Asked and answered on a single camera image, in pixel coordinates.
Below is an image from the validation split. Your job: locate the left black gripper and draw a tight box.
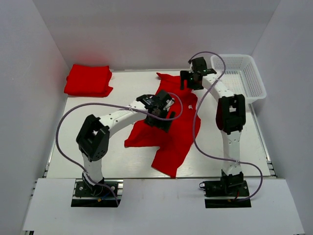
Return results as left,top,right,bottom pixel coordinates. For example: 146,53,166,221
143,107,176,133

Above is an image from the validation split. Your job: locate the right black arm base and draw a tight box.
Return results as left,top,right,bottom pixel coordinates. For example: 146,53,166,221
199,181,251,209

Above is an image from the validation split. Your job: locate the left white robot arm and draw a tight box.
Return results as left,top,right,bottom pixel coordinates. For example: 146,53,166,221
76,90,177,195

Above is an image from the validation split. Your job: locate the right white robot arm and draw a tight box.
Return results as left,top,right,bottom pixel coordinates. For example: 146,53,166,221
180,57,246,195

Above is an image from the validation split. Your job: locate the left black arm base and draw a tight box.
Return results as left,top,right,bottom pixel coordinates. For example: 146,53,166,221
71,179,123,208

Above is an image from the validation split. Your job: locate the folded red t-shirt stack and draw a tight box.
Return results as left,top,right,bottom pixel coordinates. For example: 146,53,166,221
64,64,113,97

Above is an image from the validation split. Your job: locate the white plastic mesh basket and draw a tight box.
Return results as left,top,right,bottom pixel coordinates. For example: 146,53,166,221
210,54,267,104

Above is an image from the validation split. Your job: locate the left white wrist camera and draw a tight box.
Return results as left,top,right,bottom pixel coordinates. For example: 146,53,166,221
163,98,175,111

